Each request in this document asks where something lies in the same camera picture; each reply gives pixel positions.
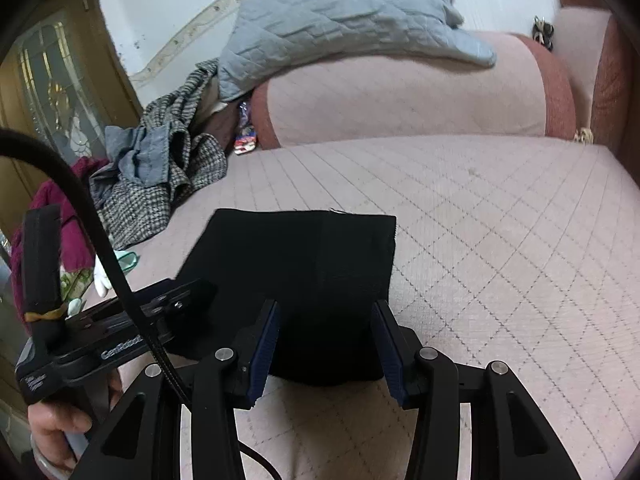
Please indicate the person's left hand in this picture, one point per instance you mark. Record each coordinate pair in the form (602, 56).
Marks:
(55, 420)

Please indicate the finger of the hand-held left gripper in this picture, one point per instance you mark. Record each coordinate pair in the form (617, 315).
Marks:
(175, 327)
(185, 295)

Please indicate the grey quilted blanket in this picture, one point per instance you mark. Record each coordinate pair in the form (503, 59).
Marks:
(340, 20)

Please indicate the colourful snack packet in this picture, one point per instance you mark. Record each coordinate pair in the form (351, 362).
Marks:
(246, 132)

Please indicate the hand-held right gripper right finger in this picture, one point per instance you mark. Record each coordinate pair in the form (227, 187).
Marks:
(386, 355)

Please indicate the black pants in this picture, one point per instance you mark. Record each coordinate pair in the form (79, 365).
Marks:
(310, 280)

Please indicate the magenta garment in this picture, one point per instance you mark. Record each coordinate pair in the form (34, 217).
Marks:
(75, 230)

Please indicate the wooden glazed door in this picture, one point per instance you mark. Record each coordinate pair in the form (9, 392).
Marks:
(55, 95)

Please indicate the pink bolster cushion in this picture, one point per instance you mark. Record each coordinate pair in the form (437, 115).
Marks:
(410, 95)

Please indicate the pink quilted sofa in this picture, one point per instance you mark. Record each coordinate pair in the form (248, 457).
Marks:
(450, 235)

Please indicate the checked tweed coat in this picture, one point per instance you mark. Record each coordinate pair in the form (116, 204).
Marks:
(165, 180)

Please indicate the white green cloth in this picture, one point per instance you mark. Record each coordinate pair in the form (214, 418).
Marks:
(107, 270)

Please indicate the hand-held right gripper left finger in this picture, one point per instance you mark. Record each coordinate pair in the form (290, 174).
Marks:
(265, 345)

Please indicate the blue-grey denim shirt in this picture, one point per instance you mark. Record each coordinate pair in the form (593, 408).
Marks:
(145, 152)

